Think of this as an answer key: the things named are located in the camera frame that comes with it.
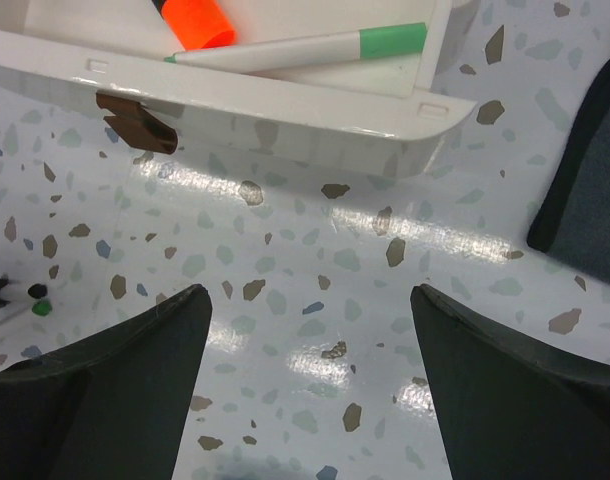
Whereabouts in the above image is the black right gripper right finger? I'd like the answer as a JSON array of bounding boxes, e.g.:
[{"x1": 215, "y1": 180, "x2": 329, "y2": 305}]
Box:
[{"x1": 410, "y1": 284, "x2": 610, "y2": 479}]

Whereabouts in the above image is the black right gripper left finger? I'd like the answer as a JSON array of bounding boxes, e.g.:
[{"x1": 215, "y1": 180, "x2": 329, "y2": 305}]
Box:
[{"x1": 0, "y1": 284, "x2": 212, "y2": 479}]

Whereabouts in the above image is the black cap white marker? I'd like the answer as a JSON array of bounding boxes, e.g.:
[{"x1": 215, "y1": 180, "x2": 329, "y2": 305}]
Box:
[{"x1": 0, "y1": 278, "x2": 48, "y2": 327}]

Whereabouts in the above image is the dark green cap marker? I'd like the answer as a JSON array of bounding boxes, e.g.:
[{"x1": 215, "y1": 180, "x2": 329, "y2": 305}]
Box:
[{"x1": 0, "y1": 300, "x2": 39, "y2": 342}]

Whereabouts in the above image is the cream drawer organizer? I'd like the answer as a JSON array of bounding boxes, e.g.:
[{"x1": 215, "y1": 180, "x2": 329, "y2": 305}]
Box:
[{"x1": 0, "y1": 1, "x2": 479, "y2": 178}]

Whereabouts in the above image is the green cap white marker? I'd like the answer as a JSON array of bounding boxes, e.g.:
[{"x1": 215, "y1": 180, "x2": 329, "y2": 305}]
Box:
[{"x1": 165, "y1": 22, "x2": 428, "y2": 74}]

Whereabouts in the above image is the orange black highlighter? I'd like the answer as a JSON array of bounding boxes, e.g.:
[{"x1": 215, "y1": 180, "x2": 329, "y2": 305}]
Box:
[{"x1": 152, "y1": 0, "x2": 237, "y2": 50}]

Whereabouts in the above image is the grey pencil pouch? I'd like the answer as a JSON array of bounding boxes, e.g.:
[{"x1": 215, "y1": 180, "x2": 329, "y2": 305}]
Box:
[{"x1": 527, "y1": 59, "x2": 610, "y2": 285}]

